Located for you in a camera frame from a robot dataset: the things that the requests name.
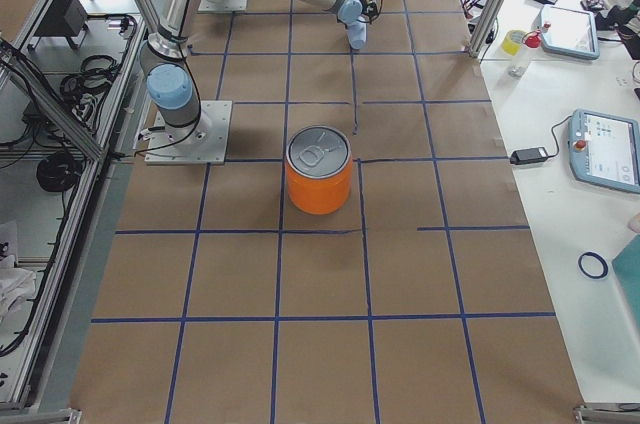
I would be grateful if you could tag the light blue plastic cup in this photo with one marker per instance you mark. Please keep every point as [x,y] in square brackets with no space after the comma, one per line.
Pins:
[357,34]

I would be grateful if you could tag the yellow tape roll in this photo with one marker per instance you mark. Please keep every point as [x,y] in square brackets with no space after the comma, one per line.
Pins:
[513,41]

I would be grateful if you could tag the large orange can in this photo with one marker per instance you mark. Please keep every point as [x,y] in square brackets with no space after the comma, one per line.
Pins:
[318,169]

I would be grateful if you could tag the red round object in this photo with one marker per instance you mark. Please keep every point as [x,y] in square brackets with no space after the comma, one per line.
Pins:
[532,40]

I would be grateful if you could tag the far blue teach pendant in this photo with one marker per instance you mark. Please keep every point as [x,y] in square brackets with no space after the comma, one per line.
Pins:
[569,32]

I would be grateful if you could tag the blue teach pendant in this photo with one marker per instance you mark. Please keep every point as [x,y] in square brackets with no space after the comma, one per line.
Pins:
[569,32]
[604,150]

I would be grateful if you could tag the black power adapter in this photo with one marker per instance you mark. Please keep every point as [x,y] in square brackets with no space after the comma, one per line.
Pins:
[528,156]

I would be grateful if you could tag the near blue teach pendant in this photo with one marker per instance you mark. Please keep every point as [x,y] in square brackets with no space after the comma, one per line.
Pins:
[604,150]

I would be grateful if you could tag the teal board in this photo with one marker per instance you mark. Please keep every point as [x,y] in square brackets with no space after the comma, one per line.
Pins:
[626,267]

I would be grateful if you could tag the aluminium frame rail left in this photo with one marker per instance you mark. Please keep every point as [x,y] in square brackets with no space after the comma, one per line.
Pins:
[27,77]

